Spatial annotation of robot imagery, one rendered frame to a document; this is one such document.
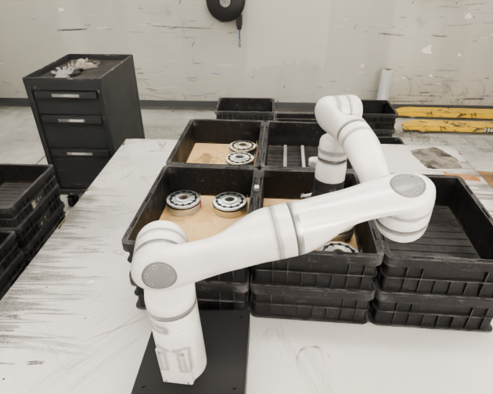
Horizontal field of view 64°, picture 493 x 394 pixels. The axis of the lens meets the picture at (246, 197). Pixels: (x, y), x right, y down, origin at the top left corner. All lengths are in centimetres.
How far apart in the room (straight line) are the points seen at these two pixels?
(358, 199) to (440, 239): 58
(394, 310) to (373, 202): 45
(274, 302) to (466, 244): 55
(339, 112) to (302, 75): 349
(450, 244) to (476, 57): 369
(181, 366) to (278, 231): 34
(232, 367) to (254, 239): 33
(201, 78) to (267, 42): 78
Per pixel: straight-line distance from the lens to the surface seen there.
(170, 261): 63
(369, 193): 67
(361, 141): 81
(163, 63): 447
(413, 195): 68
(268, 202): 124
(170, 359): 82
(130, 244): 95
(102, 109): 248
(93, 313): 114
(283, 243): 63
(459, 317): 112
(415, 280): 100
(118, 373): 101
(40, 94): 261
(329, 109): 90
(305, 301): 102
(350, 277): 97
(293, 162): 149
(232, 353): 89
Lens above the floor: 150
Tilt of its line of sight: 32 degrees down
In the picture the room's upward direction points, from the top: straight up
